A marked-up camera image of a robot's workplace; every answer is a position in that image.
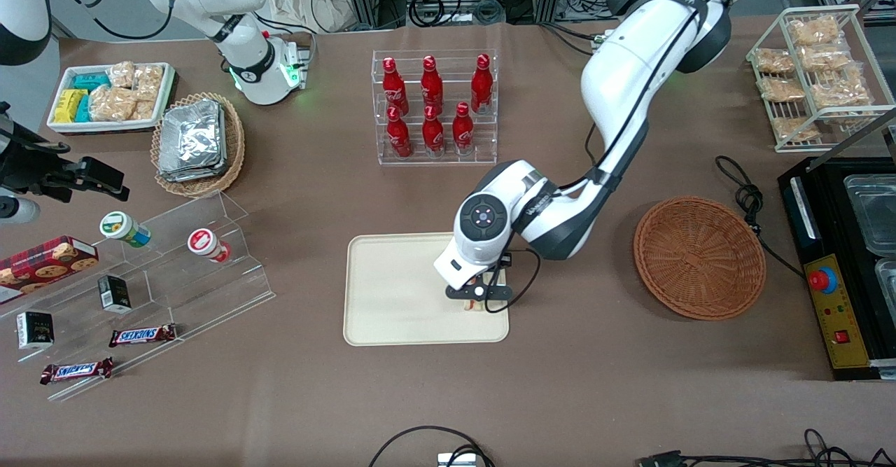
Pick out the clear acrylic bottle rack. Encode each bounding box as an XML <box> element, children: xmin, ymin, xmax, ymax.
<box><xmin>372</xmin><ymin>49</ymin><xmax>499</xmax><ymax>167</ymax></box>

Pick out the white wire rack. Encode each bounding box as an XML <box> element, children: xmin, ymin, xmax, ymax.
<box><xmin>746</xmin><ymin>5</ymin><xmax>896</xmax><ymax>154</ymax></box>

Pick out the bagged rice cracker pack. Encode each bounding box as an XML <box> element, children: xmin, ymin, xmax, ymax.
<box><xmin>759</xmin><ymin>77</ymin><xmax>804</xmax><ymax>104</ymax></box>
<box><xmin>755</xmin><ymin>48</ymin><xmax>795</xmax><ymax>76</ymax></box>
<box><xmin>809</xmin><ymin>75</ymin><xmax>872</xmax><ymax>109</ymax></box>
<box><xmin>799</xmin><ymin>44</ymin><xmax>853</xmax><ymax>72</ymax></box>
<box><xmin>773</xmin><ymin>116</ymin><xmax>821</xmax><ymax>142</ymax></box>
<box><xmin>788</xmin><ymin>16</ymin><xmax>841</xmax><ymax>48</ymax></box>

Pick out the clear acrylic stepped shelf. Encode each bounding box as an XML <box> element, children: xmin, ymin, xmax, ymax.
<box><xmin>0</xmin><ymin>190</ymin><xmax>276</xmax><ymax>403</ymax></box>

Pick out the white rectangular snack tray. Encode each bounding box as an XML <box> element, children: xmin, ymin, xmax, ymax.
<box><xmin>47</xmin><ymin>62</ymin><xmax>176</xmax><ymax>135</ymax></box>

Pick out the red emergency stop button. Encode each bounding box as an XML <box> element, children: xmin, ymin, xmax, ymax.
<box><xmin>808</xmin><ymin>267</ymin><xmax>839</xmax><ymax>295</ymax></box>

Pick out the yellow snack pack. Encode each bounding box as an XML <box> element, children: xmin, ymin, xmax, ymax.
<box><xmin>53</xmin><ymin>89</ymin><xmax>88</xmax><ymax>123</ymax></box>

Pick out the green lid cup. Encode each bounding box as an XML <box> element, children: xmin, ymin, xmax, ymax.
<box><xmin>99</xmin><ymin>211</ymin><xmax>151</xmax><ymax>248</ymax></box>

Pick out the black cable with connector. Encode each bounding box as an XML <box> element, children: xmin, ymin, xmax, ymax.
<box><xmin>636</xmin><ymin>428</ymin><xmax>896</xmax><ymax>467</ymax></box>

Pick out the black looped cable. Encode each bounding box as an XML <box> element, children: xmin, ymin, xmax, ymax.
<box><xmin>369</xmin><ymin>425</ymin><xmax>494</xmax><ymax>467</ymax></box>

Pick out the silver foil pack stack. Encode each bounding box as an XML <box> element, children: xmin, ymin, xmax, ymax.
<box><xmin>157</xmin><ymin>99</ymin><xmax>227</xmax><ymax>183</ymax></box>

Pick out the clear plastic container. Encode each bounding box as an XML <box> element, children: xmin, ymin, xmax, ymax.
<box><xmin>875</xmin><ymin>258</ymin><xmax>896</xmax><ymax>307</ymax></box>
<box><xmin>843</xmin><ymin>174</ymin><xmax>896</xmax><ymax>254</ymax></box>

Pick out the round brown wicker basket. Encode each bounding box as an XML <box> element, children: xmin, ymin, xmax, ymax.
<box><xmin>633</xmin><ymin>196</ymin><xmax>767</xmax><ymax>321</ymax></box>

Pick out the black yellow control box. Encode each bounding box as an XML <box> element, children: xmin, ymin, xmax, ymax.
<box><xmin>778</xmin><ymin>155</ymin><xmax>896</xmax><ymax>382</ymax></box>

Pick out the beige cloth bag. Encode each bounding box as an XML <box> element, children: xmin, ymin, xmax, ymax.
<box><xmin>265</xmin><ymin>0</ymin><xmax>352</xmax><ymax>34</ymax></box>

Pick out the red cola bottle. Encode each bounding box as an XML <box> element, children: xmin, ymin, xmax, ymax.
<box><xmin>452</xmin><ymin>102</ymin><xmax>475</xmax><ymax>155</ymax></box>
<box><xmin>421</xmin><ymin>55</ymin><xmax>444</xmax><ymax>111</ymax></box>
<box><xmin>381</xmin><ymin>57</ymin><xmax>409</xmax><ymax>114</ymax></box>
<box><xmin>422</xmin><ymin>105</ymin><xmax>445</xmax><ymax>158</ymax></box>
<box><xmin>386</xmin><ymin>106</ymin><xmax>412</xmax><ymax>158</ymax></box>
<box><xmin>470</xmin><ymin>54</ymin><xmax>493</xmax><ymax>114</ymax></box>

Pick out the beige plastic tray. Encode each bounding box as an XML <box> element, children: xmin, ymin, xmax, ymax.
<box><xmin>343</xmin><ymin>230</ymin><xmax>510</xmax><ymax>347</ymax></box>

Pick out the small black white box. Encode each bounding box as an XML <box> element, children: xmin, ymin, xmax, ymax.
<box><xmin>16</xmin><ymin>311</ymin><xmax>55</xmax><ymax>351</ymax></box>

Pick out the red lid cup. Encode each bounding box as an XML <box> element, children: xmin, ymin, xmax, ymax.
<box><xmin>187</xmin><ymin>228</ymin><xmax>232</xmax><ymax>263</ymax></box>

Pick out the black table cable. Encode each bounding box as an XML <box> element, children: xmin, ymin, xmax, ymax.
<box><xmin>715</xmin><ymin>155</ymin><xmax>806</xmax><ymax>279</ymax></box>

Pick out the brown snickers bar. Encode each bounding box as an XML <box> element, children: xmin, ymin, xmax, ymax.
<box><xmin>40</xmin><ymin>357</ymin><xmax>114</xmax><ymax>385</ymax></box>
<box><xmin>108</xmin><ymin>323</ymin><xmax>178</xmax><ymax>348</ymax></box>

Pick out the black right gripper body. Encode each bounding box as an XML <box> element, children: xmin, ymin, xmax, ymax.
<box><xmin>0</xmin><ymin>125</ymin><xmax>86</xmax><ymax>199</ymax></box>

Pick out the red cookie box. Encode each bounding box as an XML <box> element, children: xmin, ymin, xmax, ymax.
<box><xmin>0</xmin><ymin>235</ymin><xmax>99</xmax><ymax>305</ymax></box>

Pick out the oval light wicker basket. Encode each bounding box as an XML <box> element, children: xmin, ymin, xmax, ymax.
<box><xmin>150</xmin><ymin>92</ymin><xmax>246</xmax><ymax>198</ymax></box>

